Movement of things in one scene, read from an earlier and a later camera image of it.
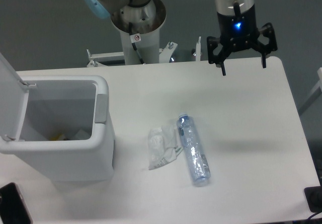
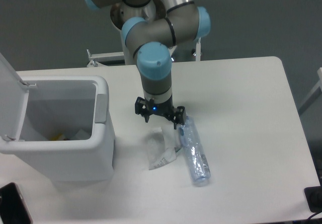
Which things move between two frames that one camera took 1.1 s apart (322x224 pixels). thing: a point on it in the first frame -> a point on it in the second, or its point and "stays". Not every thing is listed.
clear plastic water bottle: x=197 y=162 stays
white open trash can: x=60 y=128 stays
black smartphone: x=13 y=209 stays
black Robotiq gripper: x=237 y=31 -> x=166 y=108
